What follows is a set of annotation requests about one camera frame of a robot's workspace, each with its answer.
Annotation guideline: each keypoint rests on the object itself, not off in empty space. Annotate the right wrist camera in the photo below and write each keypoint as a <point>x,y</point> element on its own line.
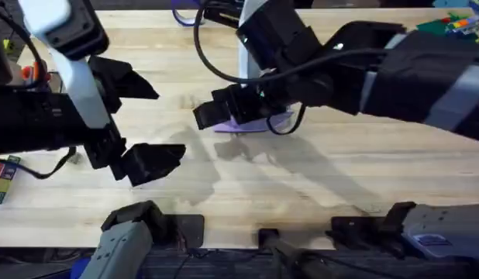
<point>278,35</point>

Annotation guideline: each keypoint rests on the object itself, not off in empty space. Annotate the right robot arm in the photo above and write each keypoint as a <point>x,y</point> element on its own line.
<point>418,85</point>

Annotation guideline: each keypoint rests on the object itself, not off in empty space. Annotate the wrist upright plate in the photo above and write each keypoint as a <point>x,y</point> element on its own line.
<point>247,64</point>
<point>84,97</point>

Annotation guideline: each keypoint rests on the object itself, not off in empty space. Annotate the right wrist upright plate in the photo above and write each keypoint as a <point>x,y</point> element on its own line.
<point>247,64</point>

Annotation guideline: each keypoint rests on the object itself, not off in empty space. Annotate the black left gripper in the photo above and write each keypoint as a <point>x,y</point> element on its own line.
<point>104,147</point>

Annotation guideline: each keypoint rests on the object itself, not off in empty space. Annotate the left wrist upright plate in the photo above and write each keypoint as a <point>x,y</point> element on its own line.
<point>84,97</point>

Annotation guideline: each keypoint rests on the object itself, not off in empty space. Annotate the purple soft zip bag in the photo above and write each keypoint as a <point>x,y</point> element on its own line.
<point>259,124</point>

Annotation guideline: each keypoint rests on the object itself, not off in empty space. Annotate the colourful printed box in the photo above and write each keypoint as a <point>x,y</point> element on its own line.
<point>3,180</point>

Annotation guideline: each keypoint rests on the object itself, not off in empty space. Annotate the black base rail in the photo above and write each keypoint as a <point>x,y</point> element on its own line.
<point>239,265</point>

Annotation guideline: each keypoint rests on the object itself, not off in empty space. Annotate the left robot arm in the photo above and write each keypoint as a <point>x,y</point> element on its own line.
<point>30,120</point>

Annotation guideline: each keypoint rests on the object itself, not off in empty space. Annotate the toy blocks on green board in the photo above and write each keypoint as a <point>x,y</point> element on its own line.
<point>454,23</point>

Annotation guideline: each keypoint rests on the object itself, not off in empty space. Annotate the black stand foot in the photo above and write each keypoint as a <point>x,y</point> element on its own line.
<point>268,237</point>

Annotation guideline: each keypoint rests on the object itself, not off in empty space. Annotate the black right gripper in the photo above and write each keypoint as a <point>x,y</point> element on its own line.
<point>321,91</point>

